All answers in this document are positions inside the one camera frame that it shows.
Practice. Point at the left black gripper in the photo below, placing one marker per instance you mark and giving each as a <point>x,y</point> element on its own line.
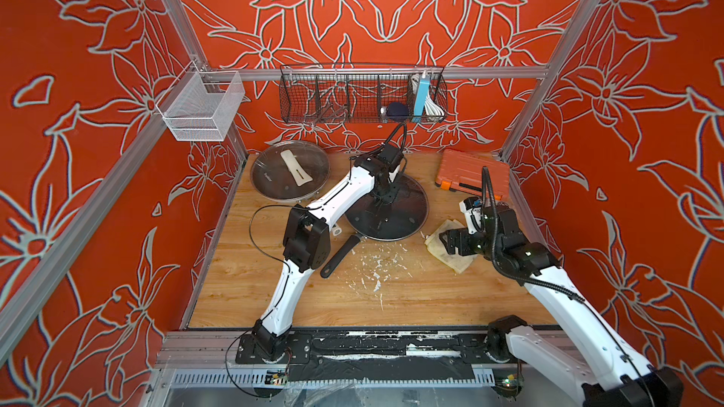
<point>390,198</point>

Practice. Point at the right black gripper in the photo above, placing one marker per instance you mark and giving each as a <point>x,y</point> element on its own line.
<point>462,235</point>

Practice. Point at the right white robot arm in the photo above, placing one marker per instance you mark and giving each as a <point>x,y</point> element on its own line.
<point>609,371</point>

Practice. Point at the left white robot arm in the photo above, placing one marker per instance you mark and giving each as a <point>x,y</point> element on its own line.
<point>307,243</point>

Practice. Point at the black frying pan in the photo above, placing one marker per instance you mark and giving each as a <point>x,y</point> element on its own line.
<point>339,257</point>

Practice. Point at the orange tool case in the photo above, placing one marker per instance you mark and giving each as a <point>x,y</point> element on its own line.
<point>460,171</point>

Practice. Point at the dark blue round object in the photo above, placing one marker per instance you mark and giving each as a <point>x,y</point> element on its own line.
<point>397,112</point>

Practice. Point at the clear plastic bin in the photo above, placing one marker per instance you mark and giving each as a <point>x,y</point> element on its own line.
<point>202,107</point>

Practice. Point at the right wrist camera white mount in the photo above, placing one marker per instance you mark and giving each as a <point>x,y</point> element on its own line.
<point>471,208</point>

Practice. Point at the black wire basket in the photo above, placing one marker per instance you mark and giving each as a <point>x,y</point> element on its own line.
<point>336,93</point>

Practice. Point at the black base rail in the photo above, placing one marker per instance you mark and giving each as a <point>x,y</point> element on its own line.
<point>374,355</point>

